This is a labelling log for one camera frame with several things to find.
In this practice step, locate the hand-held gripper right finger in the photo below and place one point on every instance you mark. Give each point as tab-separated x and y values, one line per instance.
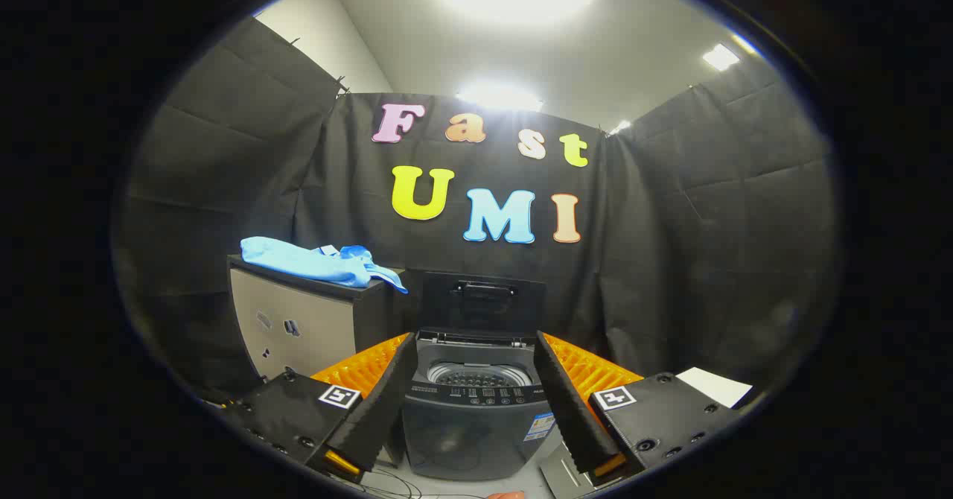
566	402

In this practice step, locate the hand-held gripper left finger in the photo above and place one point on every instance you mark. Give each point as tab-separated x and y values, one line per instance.
387	395

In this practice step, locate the grey washing machine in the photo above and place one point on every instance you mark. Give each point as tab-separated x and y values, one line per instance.
469	432

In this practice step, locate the light blue polo shirt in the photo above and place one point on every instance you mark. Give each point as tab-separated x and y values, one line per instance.
313	261

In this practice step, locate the grey metal plate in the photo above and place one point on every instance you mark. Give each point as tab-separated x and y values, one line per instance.
562	477

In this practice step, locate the grey cabinet with dark top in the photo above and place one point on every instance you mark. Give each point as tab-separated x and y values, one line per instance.
298	328

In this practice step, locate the white paper sheet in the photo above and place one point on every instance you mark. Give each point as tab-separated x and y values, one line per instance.
716	387

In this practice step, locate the black backdrop cloth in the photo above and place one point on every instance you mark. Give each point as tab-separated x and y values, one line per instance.
670	246

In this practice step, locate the small ceiling light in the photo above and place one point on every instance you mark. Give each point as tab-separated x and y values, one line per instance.
620	126

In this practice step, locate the oblong ceiling light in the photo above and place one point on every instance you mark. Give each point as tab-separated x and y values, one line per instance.
499	97

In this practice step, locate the square ceiling light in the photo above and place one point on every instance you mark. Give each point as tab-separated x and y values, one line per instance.
721	56

